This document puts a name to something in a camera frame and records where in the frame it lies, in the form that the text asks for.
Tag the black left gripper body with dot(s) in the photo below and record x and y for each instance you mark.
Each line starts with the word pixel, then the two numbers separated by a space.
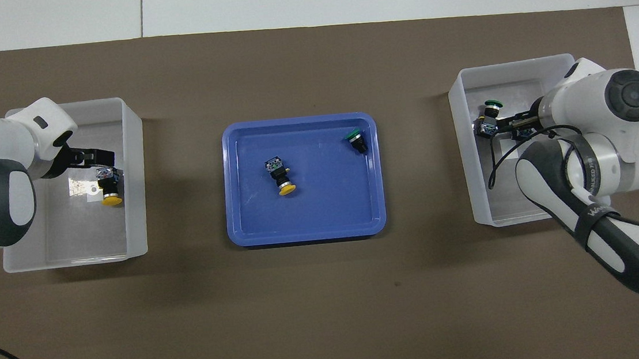
pixel 63 161

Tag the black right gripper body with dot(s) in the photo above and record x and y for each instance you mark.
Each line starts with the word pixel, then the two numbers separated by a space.
pixel 539 114

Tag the green push button with block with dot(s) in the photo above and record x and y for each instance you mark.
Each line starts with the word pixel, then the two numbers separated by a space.
pixel 490 115

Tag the yellow push button switch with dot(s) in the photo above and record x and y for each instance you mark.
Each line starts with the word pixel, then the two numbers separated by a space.
pixel 112 199
pixel 287 190

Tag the green push button head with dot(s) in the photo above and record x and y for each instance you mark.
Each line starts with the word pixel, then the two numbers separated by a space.
pixel 355 139

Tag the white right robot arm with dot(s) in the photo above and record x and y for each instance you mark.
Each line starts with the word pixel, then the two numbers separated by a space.
pixel 612 148

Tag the translucent white plastic box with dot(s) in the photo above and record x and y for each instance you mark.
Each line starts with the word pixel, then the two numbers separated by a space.
pixel 476 189
pixel 70 242

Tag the blue plastic tray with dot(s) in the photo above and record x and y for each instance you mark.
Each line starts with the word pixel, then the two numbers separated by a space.
pixel 322 214

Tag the brown paper table mat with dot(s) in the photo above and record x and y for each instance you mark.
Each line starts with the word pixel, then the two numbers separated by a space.
pixel 331 317

